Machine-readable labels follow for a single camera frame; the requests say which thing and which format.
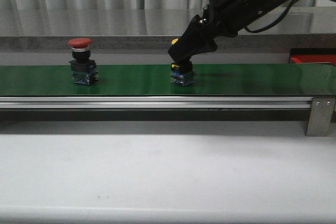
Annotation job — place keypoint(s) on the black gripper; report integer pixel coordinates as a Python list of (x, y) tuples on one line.
[(223, 18)]

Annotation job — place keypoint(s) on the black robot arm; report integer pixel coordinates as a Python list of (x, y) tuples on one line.
[(261, 8)]

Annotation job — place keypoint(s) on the green conveyor belt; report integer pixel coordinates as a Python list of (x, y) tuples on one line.
[(301, 79)]

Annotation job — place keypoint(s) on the red plastic tray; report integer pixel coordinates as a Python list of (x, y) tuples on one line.
[(319, 58)]

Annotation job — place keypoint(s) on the right grey stone slab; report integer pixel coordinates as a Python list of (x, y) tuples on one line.
[(303, 27)]

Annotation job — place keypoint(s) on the grey stone counter slab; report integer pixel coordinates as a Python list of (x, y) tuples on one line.
[(50, 30)]

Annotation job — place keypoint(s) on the steel conveyor support bracket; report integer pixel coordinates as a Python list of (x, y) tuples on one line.
[(322, 109)]

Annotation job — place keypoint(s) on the aluminium conveyor frame rail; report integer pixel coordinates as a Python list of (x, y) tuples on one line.
[(155, 102)]

